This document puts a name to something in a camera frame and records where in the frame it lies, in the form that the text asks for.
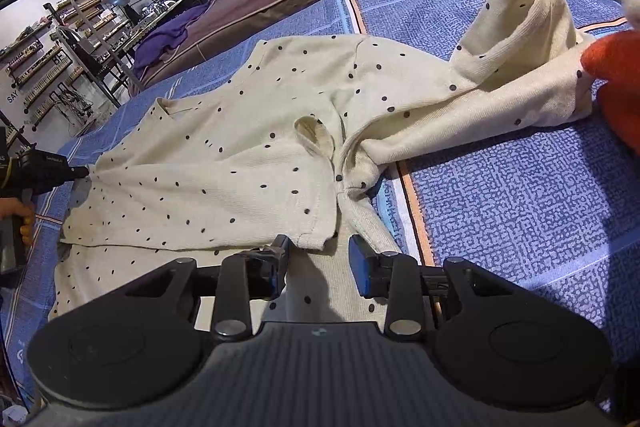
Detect cream polka dot shirt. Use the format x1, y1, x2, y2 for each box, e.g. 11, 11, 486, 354
49, 0, 597, 324

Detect grey gooseneck lamp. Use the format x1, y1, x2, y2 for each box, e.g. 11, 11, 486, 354
55, 0, 132, 58

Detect blue plaid bedsheet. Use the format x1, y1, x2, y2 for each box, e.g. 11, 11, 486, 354
10, 0, 640, 403

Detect person's left hand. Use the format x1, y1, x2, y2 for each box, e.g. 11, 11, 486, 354
0, 198, 37, 239

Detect purple cloth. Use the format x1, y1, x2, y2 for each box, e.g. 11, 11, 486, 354
132, 2, 212, 80

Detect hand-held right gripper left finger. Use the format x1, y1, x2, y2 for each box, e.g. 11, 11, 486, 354
115, 234, 293, 343

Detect wall display shelves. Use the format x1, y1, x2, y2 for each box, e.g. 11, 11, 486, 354
0, 0, 132, 132

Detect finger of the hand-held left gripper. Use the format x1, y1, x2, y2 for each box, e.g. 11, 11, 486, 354
49, 164, 92, 182

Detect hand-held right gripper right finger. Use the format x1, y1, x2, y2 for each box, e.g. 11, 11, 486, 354
347, 234, 506, 341

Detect orange garment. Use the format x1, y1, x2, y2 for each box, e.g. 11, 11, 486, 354
580, 29, 640, 148

